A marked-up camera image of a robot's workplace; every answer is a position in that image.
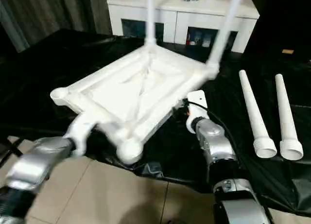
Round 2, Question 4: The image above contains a white glass-door cabinet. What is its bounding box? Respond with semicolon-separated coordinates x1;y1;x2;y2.
106;0;259;53

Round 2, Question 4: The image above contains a grey pleated curtain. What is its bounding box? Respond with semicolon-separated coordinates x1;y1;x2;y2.
0;0;122;53

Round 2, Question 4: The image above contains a white plastic table top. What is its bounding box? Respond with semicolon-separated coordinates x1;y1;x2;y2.
50;43;221;165

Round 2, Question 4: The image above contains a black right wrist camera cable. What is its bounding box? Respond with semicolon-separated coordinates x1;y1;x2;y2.
188;101;240;159

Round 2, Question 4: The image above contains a black work mat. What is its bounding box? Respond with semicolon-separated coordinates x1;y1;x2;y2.
0;28;311;217

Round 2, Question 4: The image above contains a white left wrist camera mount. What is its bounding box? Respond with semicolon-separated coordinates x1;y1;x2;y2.
63;113;99;157

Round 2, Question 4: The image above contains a white plastic table leg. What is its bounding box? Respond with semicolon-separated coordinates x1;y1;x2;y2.
143;0;159;48
238;69;278;159
274;73;304;161
206;0;245;69

